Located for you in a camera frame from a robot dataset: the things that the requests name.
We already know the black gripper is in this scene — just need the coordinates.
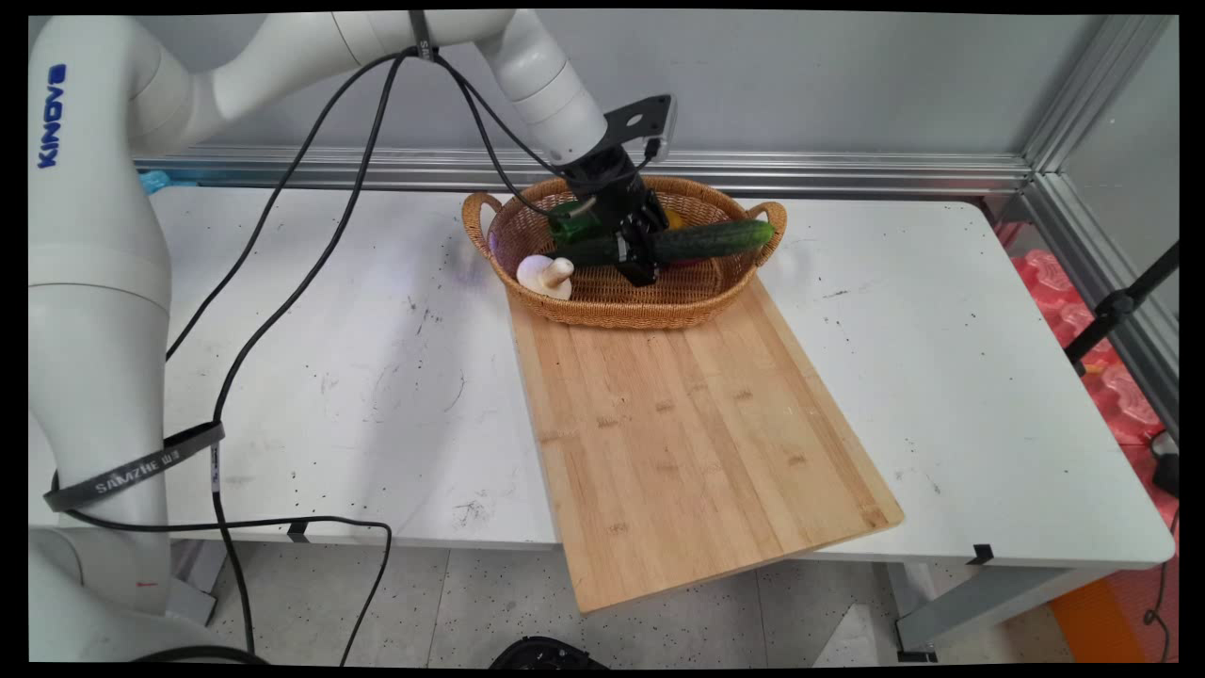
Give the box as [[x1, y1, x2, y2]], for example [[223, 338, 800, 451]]
[[555, 141, 667, 287]]

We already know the long dark green cucumber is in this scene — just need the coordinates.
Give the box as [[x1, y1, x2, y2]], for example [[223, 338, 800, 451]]
[[555, 219, 777, 269]]

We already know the oval woven wicker basket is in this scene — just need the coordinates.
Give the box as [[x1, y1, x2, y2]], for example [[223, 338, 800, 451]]
[[461, 175, 788, 331]]

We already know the green bell pepper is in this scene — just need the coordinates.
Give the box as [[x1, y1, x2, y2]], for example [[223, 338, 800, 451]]
[[548, 200, 603, 244]]

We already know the white mushroom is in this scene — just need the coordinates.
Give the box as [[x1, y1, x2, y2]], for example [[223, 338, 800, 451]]
[[516, 254, 576, 301]]

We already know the bamboo cutting board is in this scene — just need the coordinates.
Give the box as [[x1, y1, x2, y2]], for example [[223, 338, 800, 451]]
[[508, 275, 905, 615]]

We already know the black round floor object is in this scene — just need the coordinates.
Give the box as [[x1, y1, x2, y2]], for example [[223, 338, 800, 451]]
[[490, 636, 608, 671]]

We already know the black tripod stand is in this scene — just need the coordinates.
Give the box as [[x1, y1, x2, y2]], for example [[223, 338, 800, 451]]
[[1064, 243, 1180, 378]]

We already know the grey metal table leg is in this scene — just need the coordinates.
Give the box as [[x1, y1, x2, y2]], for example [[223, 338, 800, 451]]
[[890, 563, 1121, 663]]

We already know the red bubble wrap sheet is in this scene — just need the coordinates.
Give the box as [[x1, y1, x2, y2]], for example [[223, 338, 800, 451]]
[[998, 221, 1180, 585]]

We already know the black power adapter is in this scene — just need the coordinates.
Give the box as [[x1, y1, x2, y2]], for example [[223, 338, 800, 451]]
[[1150, 431, 1180, 500]]

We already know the orange floor object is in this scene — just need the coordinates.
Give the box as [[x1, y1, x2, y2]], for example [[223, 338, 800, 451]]
[[1050, 574, 1154, 663]]

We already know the wrist camera with black bracket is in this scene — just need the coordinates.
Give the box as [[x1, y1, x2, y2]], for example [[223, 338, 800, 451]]
[[602, 94, 677, 163]]

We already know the horizontal aluminium frame rail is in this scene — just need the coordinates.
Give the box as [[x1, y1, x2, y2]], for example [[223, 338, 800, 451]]
[[132, 146, 1032, 197]]

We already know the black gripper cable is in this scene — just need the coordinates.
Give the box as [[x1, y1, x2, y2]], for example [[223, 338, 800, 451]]
[[428, 52, 660, 219]]

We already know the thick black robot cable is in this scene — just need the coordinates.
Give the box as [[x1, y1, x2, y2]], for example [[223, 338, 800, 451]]
[[209, 52, 415, 655]]

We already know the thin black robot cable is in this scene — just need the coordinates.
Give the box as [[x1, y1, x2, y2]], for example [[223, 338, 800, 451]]
[[166, 52, 401, 363]]

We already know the sloping aluminium side rail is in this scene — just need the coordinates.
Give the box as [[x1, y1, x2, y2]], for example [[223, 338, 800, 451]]
[[1021, 171, 1180, 436]]

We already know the aluminium corner post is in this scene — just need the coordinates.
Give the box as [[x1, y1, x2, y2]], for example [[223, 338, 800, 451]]
[[1021, 14, 1178, 175]]

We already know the grey velcro cable strap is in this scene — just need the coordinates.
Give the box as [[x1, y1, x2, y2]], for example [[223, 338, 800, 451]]
[[42, 422, 227, 514]]

